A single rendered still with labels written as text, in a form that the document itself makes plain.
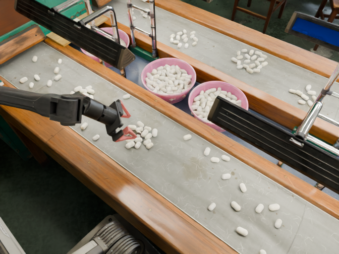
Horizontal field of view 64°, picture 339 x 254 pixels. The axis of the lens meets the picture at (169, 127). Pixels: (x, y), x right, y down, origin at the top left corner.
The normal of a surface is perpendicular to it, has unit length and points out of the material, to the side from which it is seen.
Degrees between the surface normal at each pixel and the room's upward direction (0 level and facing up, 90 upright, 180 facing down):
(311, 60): 0
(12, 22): 90
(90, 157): 0
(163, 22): 0
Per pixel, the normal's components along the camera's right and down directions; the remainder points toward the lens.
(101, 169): 0.00, -0.60
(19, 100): -0.17, 0.25
